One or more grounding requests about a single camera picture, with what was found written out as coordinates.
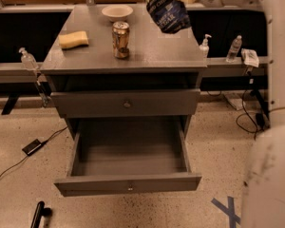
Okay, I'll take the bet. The closed grey top drawer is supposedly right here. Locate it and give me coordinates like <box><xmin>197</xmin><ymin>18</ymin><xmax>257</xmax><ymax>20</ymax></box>
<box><xmin>51</xmin><ymin>89</ymin><xmax>200</xmax><ymax>118</ymax></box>

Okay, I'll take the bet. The blue chip bag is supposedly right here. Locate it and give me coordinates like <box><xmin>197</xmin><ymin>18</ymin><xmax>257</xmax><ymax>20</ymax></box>
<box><xmin>144</xmin><ymin>0</ymin><xmax>191</xmax><ymax>34</ymax></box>

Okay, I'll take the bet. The black cables right floor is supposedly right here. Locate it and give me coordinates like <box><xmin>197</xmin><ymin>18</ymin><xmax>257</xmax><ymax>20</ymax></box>
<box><xmin>236</xmin><ymin>69</ymin><xmax>270</xmax><ymax>141</ymax></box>

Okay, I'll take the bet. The clear water bottle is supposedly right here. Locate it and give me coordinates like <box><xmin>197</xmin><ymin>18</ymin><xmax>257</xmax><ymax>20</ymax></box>
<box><xmin>226</xmin><ymin>35</ymin><xmax>242</xmax><ymax>62</ymax></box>

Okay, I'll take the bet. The gold soda can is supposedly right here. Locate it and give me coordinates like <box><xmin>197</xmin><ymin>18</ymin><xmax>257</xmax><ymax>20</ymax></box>
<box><xmin>112</xmin><ymin>21</ymin><xmax>130</xmax><ymax>59</ymax></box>

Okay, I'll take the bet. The left clear sanitizer bottle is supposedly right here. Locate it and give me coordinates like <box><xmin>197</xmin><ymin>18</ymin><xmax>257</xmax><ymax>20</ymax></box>
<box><xmin>19</xmin><ymin>47</ymin><xmax>39</xmax><ymax>70</ymax></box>

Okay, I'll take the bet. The black floor cable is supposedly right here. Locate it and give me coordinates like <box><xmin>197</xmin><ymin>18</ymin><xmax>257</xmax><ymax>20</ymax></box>
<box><xmin>0</xmin><ymin>125</ymin><xmax>69</xmax><ymax>188</ymax></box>

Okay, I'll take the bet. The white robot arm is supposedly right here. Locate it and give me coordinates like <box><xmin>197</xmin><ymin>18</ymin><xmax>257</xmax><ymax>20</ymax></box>
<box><xmin>213</xmin><ymin>0</ymin><xmax>285</xmax><ymax>228</ymax></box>

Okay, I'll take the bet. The right white sanitizer bottle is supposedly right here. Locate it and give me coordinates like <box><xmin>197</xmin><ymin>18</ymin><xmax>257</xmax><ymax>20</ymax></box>
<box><xmin>199</xmin><ymin>34</ymin><xmax>211</xmax><ymax>58</ymax></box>

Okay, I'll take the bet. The white ceramic bowl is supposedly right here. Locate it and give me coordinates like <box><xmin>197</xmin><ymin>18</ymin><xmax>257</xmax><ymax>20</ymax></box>
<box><xmin>102</xmin><ymin>5</ymin><xmax>133</xmax><ymax>22</ymax></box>

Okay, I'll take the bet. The grey drawer cabinet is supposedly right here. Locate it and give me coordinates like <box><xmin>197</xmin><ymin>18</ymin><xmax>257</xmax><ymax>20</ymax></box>
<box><xmin>42</xmin><ymin>4</ymin><xmax>206</xmax><ymax>132</ymax></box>

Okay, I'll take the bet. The crumpled white paper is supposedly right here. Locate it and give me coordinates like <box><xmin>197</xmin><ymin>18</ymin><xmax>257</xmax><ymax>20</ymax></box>
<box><xmin>241</xmin><ymin>48</ymin><xmax>259</xmax><ymax>67</ymax></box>

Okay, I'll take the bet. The yellow sponge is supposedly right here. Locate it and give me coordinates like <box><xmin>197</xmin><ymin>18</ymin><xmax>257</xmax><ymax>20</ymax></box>
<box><xmin>58</xmin><ymin>31</ymin><xmax>88</xmax><ymax>49</ymax></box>

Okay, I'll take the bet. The black object bottom left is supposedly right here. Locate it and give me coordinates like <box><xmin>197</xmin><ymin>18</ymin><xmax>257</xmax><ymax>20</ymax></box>
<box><xmin>30</xmin><ymin>201</ymin><xmax>52</xmax><ymax>228</ymax></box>

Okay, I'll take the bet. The open grey middle drawer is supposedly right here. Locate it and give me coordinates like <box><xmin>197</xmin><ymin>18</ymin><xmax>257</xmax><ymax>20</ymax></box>
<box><xmin>55</xmin><ymin>117</ymin><xmax>201</xmax><ymax>197</ymax></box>

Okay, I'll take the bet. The grey shelf rail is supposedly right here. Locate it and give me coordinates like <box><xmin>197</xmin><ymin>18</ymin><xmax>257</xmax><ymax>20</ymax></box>
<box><xmin>0</xmin><ymin>55</ymin><xmax>270</xmax><ymax>84</ymax></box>

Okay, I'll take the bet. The black power adapter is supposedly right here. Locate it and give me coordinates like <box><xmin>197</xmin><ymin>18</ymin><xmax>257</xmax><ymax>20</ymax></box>
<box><xmin>22</xmin><ymin>139</ymin><xmax>42</xmax><ymax>156</ymax></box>

